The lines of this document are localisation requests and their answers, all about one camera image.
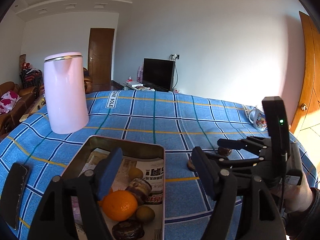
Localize metal tray with newspaper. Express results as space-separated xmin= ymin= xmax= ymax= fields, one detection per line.
xmin=61 ymin=135 xmax=165 ymax=240

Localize pink electric kettle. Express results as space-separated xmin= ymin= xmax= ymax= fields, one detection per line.
xmin=44 ymin=52 xmax=89 ymax=135

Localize light wooden door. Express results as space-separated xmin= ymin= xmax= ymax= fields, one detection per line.
xmin=287 ymin=11 xmax=320 ymax=137

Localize dark chocolate cake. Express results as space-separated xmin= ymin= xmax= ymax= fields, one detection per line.
xmin=217 ymin=147 xmax=233 ymax=157

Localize person's right forearm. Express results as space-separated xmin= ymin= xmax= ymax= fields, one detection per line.
xmin=285 ymin=187 xmax=320 ymax=240

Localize thin black cable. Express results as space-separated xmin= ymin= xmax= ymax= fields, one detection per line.
xmin=279 ymin=152 xmax=288 ymax=214

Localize black smartphone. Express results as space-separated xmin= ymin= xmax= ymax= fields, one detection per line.
xmin=0 ymin=163 xmax=31 ymax=230

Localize dark wooden door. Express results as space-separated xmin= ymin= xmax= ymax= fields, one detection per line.
xmin=88 ymin=28 xmax=115 ymax=85

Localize blue plaid tablecloth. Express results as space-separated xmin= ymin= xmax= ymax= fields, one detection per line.
xmin=0 ymin=90 xmax=319 ymax=240

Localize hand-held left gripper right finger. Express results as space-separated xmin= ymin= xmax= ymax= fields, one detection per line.
xmin=191 ymin=146 xmax=287 ymax=240

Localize wooden coffee table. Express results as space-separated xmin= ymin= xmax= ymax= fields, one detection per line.
xmin=20 ymin=94 xmax=48 ymax=123

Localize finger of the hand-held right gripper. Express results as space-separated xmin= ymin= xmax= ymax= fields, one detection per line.
xmin=206 ymin=152 xmax=269 ymax=173
xmin=217 ymin=136 xmax=272 ymax=155

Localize black power cable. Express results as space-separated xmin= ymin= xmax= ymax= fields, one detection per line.
xmin=173 ymin=59 xmax=179 ymax=91

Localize black television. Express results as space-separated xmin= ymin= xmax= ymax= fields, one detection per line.
xmin=143 ymin=58 xmax=175 ymax=92

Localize brown leather armchair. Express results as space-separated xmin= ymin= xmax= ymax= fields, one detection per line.
xmin=82 ymin=67 xmax=93 ymax=94

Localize small yellow citrus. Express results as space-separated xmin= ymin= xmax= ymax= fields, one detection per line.
xmin=128 ymin=167 xmax=144 ymax=182

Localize white floral pillow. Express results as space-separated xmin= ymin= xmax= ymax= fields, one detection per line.
xmin=0 ymin=91 xmax=22 ymax=114

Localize large orange tangerine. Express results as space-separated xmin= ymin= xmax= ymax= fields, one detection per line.
xmin=102 ymin=190 xmax=138 ymax=222

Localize green kiwi fruit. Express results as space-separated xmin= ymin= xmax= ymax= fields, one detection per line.
xmin=136 ymin=205 xmax=155 ymax=222

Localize white printed mug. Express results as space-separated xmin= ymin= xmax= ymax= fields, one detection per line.
xmin=249 ymin=105 xmax=268 ymax=131

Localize person's right hand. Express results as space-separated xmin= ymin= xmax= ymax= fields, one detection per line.
xmin=271 ymin=177 xmax=314 ymax=217

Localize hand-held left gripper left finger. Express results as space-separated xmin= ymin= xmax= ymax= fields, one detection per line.
xmin=27 ymin=147 xmax=123 ymax=240

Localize brown leather sofa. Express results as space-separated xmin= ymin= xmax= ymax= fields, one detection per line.
xmin=0 ymin=81 xmax=45 ymax=135

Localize chocolate pastry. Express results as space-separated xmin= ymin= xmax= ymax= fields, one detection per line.
xmin=112 ymin=219 xmax=145 ymax=240

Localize stacked dark chairs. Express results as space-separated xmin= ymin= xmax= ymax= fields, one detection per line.
xmin=20 ymin=68 xmax=45 ymax=96

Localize newspaper sheet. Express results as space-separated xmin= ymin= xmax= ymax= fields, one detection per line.
xmin=75 ymin=149 xmax=164 ymax=240

